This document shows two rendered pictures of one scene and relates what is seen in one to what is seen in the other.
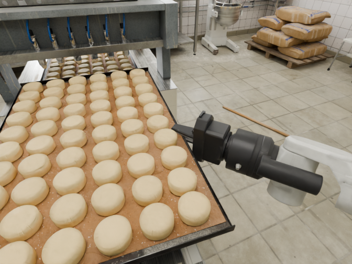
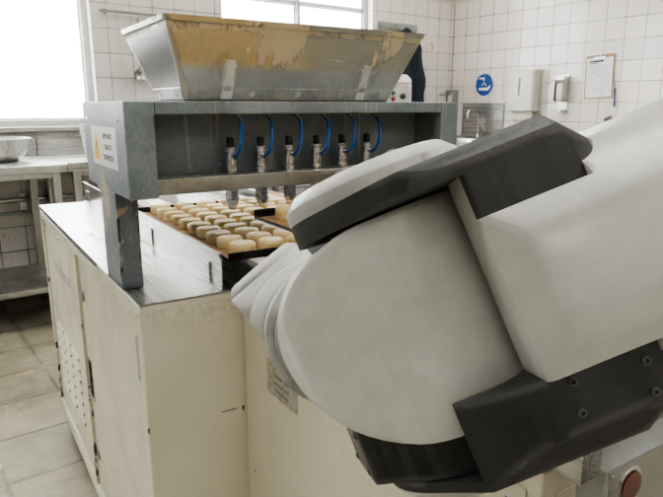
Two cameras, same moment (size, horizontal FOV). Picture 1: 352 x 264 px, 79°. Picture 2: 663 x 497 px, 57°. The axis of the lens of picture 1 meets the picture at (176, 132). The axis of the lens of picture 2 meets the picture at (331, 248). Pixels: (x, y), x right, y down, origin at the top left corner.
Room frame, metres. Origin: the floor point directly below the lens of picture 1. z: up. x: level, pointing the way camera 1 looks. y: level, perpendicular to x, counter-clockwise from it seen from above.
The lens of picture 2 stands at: (-0.37, 0.58, 1.17)
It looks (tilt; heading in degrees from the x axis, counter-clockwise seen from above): 13 degrees down; 346
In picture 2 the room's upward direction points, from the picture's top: straight up
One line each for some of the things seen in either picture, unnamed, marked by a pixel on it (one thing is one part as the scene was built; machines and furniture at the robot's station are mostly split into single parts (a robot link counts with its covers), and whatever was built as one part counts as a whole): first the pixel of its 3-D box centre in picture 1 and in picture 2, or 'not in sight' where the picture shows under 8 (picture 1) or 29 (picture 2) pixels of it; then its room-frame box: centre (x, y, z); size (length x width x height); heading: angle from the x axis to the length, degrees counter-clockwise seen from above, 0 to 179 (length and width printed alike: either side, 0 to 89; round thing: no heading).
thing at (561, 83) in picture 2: not in sight; (556, 93); (4.02, -2.31, 1.27); 0.19 x 0.10 x 0.30; 113
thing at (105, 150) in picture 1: (106, 152); not in sight; (0.30, 0.14, 1.01); 0.05 x 0.05 x 0.02
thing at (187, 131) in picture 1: (185, 129); not in sight; (0.37, -0.02, 1.01); 0.06 x 0.03 x 0.02; 63
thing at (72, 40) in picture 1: (72, 41); (293, 159); (0.81, 0.38, 1.07); 0.06 x 0.03 x 0.18; 19
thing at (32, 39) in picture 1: (34, 45); (235, 163); (0.77, 0.49, 1.07); 0.06 x 0.03 x 0.18; 19
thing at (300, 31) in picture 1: (307, 29); not in sight; (3.46, -1.98, 0.47); 0.72 x 0.42 x 0.17; 119
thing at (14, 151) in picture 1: (7, 152); not in sight; (0.30, 0.34, 1.01); 0.05 x 0.05 x 0.02
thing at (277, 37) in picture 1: (279, 36); not in sight; (3.63, -1.68, 0.32); 0.72 x 0.42 x 0.17; 28
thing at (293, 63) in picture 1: (285, 51); not in sight; (3.72, -1.87, 0.06); 1.20 x 0.80 x 0.11; 26
